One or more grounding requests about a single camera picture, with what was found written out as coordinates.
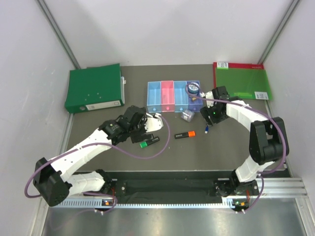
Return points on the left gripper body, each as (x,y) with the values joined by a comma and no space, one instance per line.
(136,131)

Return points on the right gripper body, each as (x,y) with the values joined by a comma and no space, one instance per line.
(215,116)

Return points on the purple drawer bin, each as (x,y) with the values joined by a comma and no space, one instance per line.
(197,105)

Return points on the blue lidded round jar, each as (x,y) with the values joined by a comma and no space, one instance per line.
(193,89)

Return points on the green transparent folder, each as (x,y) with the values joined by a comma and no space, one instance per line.
(244,83)

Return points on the pink drawer bin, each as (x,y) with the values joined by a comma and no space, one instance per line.
(167,96)

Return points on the light blue end drawer bin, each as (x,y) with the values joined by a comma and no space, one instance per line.
(154,97)

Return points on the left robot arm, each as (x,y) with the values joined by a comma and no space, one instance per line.
(57,178)

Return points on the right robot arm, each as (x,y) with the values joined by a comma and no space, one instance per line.
(267,142)

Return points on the green capped black highlighter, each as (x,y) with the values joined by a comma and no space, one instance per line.
(149,142)

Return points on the clear jar of paper clips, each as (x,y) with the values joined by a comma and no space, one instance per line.
(187,115)

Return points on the orange capped black highlighter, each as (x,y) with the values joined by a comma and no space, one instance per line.
(185,135)

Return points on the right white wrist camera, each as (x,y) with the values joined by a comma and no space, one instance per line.
(209,96)

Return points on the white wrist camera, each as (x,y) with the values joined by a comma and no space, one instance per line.
(154,122)
(209,96)

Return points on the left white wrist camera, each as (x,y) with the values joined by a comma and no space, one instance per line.
(154,122)

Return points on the green ring binder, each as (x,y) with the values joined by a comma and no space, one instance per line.
(95,88)

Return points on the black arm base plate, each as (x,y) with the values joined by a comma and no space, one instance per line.
(168,186)

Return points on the slotted cable duct rail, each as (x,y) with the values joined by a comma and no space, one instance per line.
(105,202)

